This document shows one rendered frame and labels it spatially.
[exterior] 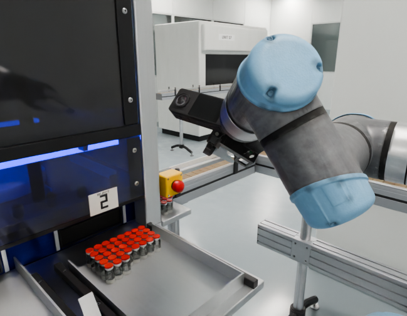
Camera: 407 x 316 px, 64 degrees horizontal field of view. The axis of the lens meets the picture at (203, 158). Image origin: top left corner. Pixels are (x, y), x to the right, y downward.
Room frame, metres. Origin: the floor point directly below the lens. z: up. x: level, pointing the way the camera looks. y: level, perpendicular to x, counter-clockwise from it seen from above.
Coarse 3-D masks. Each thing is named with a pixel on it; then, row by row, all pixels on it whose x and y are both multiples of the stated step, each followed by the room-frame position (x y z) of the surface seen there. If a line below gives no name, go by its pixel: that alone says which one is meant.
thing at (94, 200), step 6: (102, 192) 0.79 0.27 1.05; (108, 192) 0.81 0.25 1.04; (114, 192) 0.82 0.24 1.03; (90, 198) 0.77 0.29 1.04; (96, 198) 0.78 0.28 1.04; (102, 198) 0.79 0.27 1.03; (108, 198) 0.81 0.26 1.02; (114, 198) 0.82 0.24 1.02; (90, 204) 0.77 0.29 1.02; (96, 204) 0.78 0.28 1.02; (108, 204) 0.80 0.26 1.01; (114, 204) 0.82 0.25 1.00; (90, 210) 0.77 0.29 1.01; (96, 210) 0.78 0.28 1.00; (102, 210) 0.79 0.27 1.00; (90, 216) 0.76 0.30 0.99
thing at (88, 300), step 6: (90, 294) 0.54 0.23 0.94; (78, 300) 0.52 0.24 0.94; (84, 300) 0.52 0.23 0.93; (90, 300) 0.53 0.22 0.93; (84, 306) 0.52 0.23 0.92; (90, 306) 0.52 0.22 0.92; (96, 306) 0.53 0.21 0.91; (84, 312) 0.51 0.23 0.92; (90, 312) 0.52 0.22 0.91; (96, 312) 0.52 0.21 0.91
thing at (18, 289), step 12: (0, 276) 0.66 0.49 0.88; (12, 276) 0.66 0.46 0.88; (24, 276) 0.65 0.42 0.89; (0, 288) 0.62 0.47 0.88; (12, 288) 0.62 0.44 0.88; (24, 288) 0.62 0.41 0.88; (36, 288) 0.60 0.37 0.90; (0, 300) 0.58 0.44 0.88; (12, 300) 0.58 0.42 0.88; (24, 300) 0.58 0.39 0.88; (36, 300) 0.58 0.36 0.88; (48, 300) 0.55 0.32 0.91; (0, 312) 0.55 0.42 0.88; (12, 312) 0.55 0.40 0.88; (24, 312) 0.55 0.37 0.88; (36, 312) 0.55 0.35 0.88; (48, 312) 0.55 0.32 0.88; (60, 312) 0.51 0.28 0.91
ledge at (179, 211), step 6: (174, 204) 1.07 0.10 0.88; (180, 204) 1.07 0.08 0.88; (174, 210) 1.02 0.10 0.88; (180, 210) 1.02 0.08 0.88; (186, 210) 1.02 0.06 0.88; (162, 216) 0.98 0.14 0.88; (168, 216) 0.98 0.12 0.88; (174, 216) 0.98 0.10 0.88; (180, 216) 1.00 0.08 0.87; (162, 222) 0.94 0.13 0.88; (168, 222) 0.96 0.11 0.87
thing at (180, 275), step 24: (168, 240) 0.81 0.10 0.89; (72, 264) 0.67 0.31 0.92; (144, 264) 0.71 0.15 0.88; (168, 264) 0.71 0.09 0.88; (192, 264) 0.71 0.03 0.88; (216, 264) 0.69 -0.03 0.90; (96, 288) 0.58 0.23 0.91; (120, 288) 0.62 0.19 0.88; (144, 288) 0.62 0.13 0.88; (168, 288) 0.62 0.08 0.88; (192, 288) 0.62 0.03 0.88; (216, 288) 0.62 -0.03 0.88; (120, 312) 0.52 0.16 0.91; (144, 312) 0.55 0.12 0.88; (168, 312) 0.55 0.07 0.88; (192, 312) 0.51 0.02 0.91
